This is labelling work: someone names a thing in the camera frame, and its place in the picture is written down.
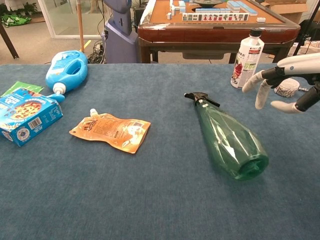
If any black dice dome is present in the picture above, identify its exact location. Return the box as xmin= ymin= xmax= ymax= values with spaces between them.
xmin=192 ymin=0 xmax=225 ymax=8

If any brown mahjong table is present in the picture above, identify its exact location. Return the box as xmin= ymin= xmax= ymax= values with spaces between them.
xmin=137 ymin=0 xmax=301 ymax=64

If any small patterned roll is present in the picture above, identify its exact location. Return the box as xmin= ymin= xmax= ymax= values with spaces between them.
xmin=274 ymin=77 xmax=300 ymax=98

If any blue cookie box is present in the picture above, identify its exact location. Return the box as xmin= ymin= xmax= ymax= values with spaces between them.
xmin=0 ymin=87 xmax=64 ymax=148

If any orange spout pouch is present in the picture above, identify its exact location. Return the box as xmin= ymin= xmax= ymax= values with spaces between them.
xmin=68 ymin=108 xmax=152 ymax=155

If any dark table leg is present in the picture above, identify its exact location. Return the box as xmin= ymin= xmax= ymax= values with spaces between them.
xmin=0 ymin=22 xmax=20 ymax=60

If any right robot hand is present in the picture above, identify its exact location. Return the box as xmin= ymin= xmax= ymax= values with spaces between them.
xmin=241 ymin=52 xmax=320 ymax=114

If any black cable bundle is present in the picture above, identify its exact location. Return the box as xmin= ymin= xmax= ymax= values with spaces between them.
xmin=87 ymin=39 xmax=107 ymax=64

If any green spray bottle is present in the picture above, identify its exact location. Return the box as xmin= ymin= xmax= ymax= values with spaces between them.
xmin=184 ymin=91 xmax=270 ymax=181

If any white framed glass partition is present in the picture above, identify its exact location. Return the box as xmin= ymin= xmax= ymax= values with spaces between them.
xmin=37 ymin=0 xmax=106 ymax=40

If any cardboard box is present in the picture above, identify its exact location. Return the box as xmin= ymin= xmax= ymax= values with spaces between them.
xmin=259 ymin=0 xmax=312 ymax=25

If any wooden pole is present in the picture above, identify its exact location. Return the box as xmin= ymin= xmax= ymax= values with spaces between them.
xmin=76 ymin=0 xmax=85 ymax=53

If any blue white mahjong tile wall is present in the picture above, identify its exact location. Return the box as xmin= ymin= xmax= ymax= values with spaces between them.
xmin=226 ymin=0 xmax=258 ymax=17
xmin=169 ymin=0 xmax=187 ymax=14
xmin=195 ymin=7 xmax=232 ymax=14

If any black tripod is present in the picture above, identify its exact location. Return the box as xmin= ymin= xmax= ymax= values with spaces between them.
xmin=292 ymin=0 xmax=320 ymax=56

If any blue table cloth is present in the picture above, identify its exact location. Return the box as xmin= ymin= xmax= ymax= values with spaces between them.
xmin=0 ymin=63 xmax=320 ymax=240

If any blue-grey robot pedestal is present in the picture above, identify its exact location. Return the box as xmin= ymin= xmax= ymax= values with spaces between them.
xmin=101 ymin=0 xmax=141 ymax=64

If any white bottle black cap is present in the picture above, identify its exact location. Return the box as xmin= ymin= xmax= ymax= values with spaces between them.
xmin=230 ymin=28 xmax=265 ymax=90

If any green snack packet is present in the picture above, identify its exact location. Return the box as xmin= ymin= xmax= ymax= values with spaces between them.
xmin=1 ymin=81 xmax=45 ymax=98

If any row of face-up mahjong tiles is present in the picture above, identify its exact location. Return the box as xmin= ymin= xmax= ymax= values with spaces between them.
xmin=181 ymin=12 xmax=250 ymax=22

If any blue detergent bottle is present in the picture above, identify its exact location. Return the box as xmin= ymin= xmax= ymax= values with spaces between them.
xmin=45 ymin=50 xmax=89 ymax=103

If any green bag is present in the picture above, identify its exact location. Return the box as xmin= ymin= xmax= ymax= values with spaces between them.
xmin=1 ymin=14 xmax=32 ymax=28

